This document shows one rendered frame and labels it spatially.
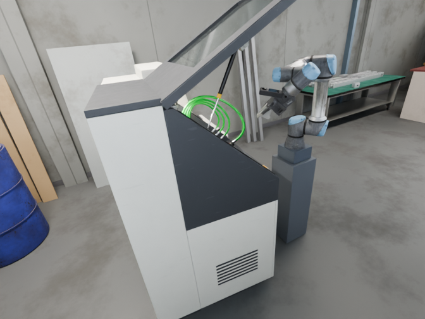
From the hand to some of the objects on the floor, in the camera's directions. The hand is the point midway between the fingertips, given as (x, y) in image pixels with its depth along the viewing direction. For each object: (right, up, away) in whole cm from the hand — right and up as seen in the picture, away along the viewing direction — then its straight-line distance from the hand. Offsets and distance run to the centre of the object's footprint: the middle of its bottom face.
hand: (257, 114), depth 124 cm
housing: (-70, -107, +89) cm, 156 cm away
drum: (-232, -111, +112) cm, 281 cm away
